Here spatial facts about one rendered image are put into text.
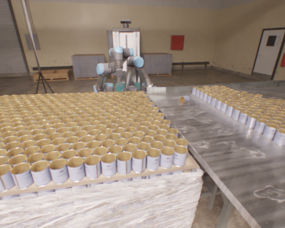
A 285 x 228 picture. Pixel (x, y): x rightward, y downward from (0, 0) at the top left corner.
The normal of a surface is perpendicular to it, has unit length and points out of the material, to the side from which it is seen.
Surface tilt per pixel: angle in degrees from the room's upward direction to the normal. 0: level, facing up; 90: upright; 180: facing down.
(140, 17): 90
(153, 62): 92
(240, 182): 0
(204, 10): 90
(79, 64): 88
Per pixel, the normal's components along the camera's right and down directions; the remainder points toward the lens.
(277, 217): 0.00, -0.91
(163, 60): 0.25, 0.40
